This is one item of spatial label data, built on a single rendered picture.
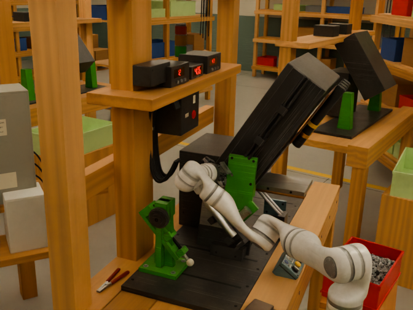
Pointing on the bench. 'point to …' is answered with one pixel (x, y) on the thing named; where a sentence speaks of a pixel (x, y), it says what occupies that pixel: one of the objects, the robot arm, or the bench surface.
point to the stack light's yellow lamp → (180, 40)
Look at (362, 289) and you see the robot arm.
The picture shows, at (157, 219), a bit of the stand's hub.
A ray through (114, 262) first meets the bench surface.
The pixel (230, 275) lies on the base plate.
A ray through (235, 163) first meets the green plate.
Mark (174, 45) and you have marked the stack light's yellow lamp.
